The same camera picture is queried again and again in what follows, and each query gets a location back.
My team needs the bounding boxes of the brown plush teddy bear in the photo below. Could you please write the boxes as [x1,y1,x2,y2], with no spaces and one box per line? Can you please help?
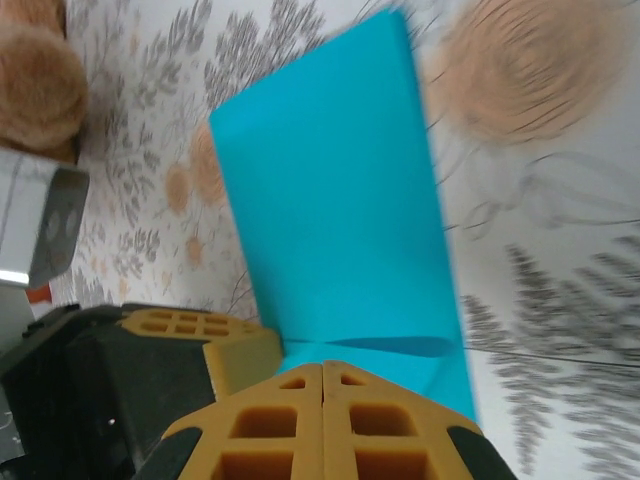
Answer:
[0,0,90,152]

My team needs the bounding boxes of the floral print table mat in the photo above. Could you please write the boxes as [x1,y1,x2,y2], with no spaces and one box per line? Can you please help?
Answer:
[0,0,640,480]

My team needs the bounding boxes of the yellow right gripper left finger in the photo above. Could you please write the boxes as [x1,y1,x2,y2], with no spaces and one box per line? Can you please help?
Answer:
[134,362,324,480]

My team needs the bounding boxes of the blue cloth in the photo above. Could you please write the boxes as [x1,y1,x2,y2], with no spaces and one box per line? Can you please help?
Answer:
[207,9,481,427]

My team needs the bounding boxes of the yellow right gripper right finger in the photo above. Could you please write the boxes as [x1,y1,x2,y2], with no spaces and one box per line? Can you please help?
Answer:
[323,359,521,480]

